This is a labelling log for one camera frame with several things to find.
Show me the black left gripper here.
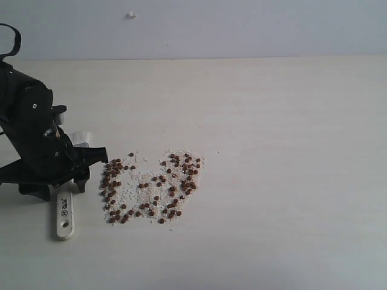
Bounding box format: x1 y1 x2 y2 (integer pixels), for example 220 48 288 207
1 62 108 201

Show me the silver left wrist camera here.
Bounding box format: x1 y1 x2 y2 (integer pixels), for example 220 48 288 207
51 105 67 126

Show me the white paint brush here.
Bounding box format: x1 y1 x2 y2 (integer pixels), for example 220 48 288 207
56 131 91 241

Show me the small white wall fixture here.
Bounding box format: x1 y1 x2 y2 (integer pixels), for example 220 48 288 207
126 11 137 19

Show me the brown and white grain pile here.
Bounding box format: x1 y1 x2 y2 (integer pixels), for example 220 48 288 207
99 150 204 225

